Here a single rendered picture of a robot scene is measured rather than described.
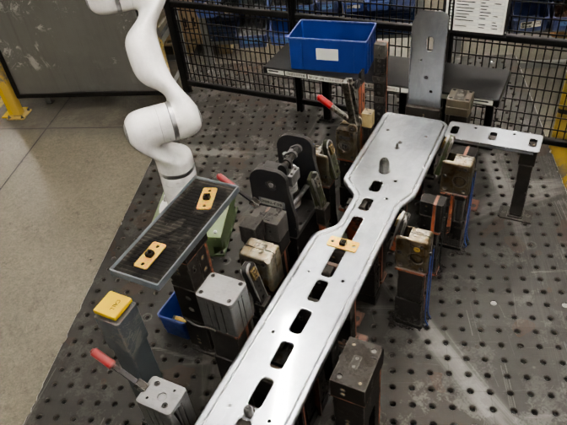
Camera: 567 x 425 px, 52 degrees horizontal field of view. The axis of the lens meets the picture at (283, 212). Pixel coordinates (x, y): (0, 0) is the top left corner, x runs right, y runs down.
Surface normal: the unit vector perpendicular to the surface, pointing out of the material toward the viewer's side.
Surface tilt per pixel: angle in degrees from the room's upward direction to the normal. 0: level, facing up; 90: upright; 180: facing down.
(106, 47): 93
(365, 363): 0
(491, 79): 0
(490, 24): 90
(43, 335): 0
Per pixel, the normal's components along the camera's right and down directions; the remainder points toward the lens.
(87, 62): -0.08, 0.72
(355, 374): -0.10, -0.75
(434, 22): -0.44, 0.62
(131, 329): 0.89, 0.22
